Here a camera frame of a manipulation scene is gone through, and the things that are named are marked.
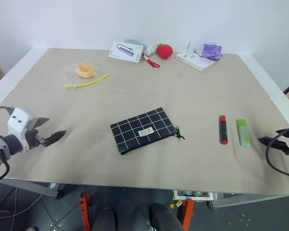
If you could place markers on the grey metal table brace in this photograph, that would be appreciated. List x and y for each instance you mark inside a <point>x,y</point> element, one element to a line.
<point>255,199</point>
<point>31,186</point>

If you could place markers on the round bread bun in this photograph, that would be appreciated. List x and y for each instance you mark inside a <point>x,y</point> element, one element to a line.
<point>84,70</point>

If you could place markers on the black marker with red caps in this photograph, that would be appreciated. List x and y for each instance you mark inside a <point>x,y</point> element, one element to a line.
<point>223,131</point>

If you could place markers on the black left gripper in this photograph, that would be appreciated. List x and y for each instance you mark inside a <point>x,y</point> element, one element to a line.
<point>33,138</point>

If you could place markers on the purple plastic pouch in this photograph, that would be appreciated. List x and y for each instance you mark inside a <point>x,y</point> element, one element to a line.
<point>212,51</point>

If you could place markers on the white tray with cans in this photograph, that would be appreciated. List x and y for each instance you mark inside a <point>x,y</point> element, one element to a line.
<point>192,194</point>

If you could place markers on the white USB hub box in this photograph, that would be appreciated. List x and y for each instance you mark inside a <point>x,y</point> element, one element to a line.
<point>125,51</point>

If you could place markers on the white plush garlic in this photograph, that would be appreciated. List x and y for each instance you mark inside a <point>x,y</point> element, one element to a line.
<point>149,50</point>

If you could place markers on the dark rounded shape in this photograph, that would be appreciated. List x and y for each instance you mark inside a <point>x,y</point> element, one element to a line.
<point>104,220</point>
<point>165,217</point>

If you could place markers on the red strawberry plush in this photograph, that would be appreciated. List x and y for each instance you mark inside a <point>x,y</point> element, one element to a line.
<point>164,51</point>

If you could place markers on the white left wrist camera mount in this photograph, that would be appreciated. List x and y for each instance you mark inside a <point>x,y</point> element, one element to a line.
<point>18,121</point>

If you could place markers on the orange metal stand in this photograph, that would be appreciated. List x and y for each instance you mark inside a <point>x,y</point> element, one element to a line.
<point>85,211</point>
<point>186,214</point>

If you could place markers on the beige table cover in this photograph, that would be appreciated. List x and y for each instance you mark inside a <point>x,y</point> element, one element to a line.
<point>144,96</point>

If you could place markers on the thin clear stick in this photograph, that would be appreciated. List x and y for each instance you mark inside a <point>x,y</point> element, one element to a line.
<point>188,45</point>

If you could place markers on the plain white flat box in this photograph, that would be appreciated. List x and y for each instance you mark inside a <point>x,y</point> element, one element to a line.
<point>195,61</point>

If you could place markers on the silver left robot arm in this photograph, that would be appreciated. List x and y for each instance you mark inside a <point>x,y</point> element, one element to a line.
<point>1,145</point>

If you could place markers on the green highlighter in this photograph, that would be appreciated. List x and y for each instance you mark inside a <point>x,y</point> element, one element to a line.
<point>243,133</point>

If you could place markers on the black grid pencil pouch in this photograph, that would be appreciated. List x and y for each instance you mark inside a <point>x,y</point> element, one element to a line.
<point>142,131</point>

